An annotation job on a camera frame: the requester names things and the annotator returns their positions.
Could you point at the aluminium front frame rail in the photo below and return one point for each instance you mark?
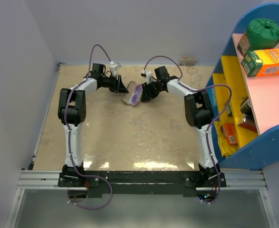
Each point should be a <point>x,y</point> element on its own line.
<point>235,180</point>

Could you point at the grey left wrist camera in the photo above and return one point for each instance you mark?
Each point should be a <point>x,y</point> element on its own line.
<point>114,67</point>

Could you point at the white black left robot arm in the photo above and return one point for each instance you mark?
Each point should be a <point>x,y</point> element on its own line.
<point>72,112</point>

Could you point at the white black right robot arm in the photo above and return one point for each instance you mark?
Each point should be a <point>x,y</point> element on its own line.
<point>198,113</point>

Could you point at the blue pink yellow shelf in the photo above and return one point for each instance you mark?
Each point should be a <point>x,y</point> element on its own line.
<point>256,150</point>

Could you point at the pink transparent sunglasses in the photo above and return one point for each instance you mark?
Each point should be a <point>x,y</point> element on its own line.
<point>136,95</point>

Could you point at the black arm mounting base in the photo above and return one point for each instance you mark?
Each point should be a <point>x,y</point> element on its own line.
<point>183,183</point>

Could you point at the orange green snack box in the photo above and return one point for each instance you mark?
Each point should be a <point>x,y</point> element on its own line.
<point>261,63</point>

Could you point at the green wrapped package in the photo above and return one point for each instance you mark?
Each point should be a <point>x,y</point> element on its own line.
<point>262,33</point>

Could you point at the small brown printed box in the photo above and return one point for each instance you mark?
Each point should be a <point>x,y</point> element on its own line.
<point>243,44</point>

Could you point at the aluminium table edge rail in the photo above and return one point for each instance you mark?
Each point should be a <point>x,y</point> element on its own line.
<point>34,155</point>

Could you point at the printed glasses case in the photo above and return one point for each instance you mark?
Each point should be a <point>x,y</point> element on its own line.
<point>131,86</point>

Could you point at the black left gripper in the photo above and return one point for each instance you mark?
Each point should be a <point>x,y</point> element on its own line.
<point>118,85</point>

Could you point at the dark foil snack packet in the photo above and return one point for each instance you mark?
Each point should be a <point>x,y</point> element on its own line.
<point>246,120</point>

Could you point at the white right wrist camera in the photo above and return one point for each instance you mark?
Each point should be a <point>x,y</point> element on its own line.
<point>148,75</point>

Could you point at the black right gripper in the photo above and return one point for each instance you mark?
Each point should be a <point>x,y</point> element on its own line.
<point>147,94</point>

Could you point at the green box in shelf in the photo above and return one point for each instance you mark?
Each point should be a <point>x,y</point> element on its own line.
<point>229,110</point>

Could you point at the orange box on shelf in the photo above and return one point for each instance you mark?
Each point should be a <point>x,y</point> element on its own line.
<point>229,132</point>

